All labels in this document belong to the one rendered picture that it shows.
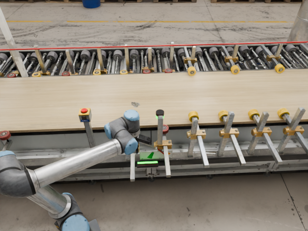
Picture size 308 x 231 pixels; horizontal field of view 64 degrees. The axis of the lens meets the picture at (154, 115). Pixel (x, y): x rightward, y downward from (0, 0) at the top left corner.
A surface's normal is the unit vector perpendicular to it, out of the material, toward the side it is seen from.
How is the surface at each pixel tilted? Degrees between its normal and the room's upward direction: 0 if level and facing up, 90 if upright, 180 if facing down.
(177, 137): 90
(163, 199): 0
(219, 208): 0
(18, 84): 0
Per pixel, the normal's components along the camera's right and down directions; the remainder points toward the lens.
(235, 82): 0.00, -0.73
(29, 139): 0.05, 0.68
